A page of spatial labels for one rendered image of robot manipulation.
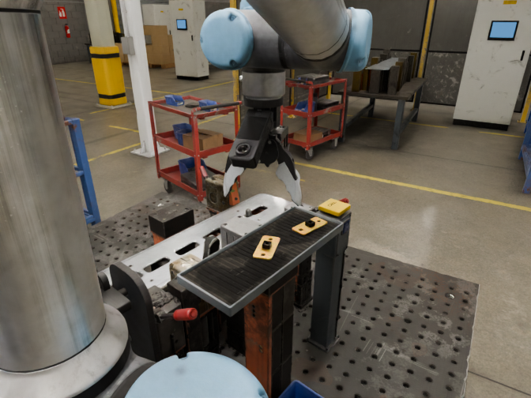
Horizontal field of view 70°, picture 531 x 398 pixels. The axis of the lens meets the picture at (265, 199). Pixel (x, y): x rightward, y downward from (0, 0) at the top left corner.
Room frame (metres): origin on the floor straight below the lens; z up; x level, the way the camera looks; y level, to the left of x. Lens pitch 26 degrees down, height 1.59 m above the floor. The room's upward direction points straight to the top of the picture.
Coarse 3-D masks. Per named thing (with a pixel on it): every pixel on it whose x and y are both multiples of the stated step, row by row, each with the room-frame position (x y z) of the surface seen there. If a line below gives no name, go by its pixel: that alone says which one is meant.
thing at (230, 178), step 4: (232, 168) 0.67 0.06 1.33; (236, 168) 0.66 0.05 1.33; (240, 168) 0.66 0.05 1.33; (244, 168) 0.66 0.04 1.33; (228, 172) 0.67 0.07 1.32; (232, 172) 0.67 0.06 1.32; (236, 172) 0.66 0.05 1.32; (240, 172) 0.66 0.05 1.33; (224, 176) 0.67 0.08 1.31; (228, 176) 0.67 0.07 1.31; (232, 176) 0.67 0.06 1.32; (236, 176) 0.66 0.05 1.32; (224, 180) 0.67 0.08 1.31; (228, 180) 0.67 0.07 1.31; (232, 180) 0.67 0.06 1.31; (236, 180) 0.68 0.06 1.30; (224, 184) 0.67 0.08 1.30; (228, 184) 0.67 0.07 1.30; (232, 184) 0.67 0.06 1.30; (224, 188) 0.68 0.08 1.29; (228, 188) 0.67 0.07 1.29; (224, 192) 0.68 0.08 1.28; (228, 192) 0.67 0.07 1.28; (224, 196) 0.68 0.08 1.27
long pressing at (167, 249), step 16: (240, 208) 1.15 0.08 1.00; (256, 208) 1.16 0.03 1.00; (272, 208) 1.15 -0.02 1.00; (208, 224) 1.04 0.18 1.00; (176, 240) 0.95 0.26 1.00; (192, 240) 0.95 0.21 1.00; (144, 256) 0.86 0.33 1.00; (160, 256) 0.86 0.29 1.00; (176, 256) 0.86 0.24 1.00; (144, 272) 0.79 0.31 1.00; (160, 272) 0.79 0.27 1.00; (160, 288) 0.73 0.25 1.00
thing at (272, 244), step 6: (264, 240) 0.67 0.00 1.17; (270, 240) 0.68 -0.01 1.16; (276, 240) 0.68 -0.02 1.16; (258, 246) 0.66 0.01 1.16; (264, 246) 0.65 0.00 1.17; (270, 246) 0.65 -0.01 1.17; (276, 246) 0.66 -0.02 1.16; (258, 252) 0.64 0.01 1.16; (264, 252) 0.64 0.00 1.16; (270, 252) 0.64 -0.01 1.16; (258, 258) 0.62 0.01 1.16; (264, 258) 0.62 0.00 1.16; (270, 258) 0.62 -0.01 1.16
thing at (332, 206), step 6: (330, 198) 0.90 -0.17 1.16; (324, 204) 0.86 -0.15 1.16; (330, 204) 0.86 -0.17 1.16; (336, 204) 0.86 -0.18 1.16; (342, 204) 0.86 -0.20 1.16; (348, 204) 0.86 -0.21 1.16; (324, 210) 0.84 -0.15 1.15; (330, 210) 0.83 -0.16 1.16; (336, 210) 0.83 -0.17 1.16; (342, 210) 0.83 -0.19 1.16
